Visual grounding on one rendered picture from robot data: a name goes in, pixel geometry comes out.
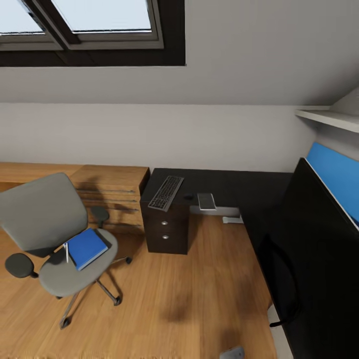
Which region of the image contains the swivel chair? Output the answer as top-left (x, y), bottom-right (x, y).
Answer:
top-left (0, 172), bottom-right (132, 329)

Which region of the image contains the keyboard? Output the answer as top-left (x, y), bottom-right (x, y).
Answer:
top-left (148, 176), bottom-right (184, 212)

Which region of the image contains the monitor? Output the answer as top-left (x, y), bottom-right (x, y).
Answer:
top-left (263, 158), bottom-right (359, 359)

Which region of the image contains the notebook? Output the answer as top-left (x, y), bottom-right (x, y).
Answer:
top-left (197, 193), bottom-right (216, 210)

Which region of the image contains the folder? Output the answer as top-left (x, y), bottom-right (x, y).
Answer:
top-left (63, 228), bottom-right (108, 271)

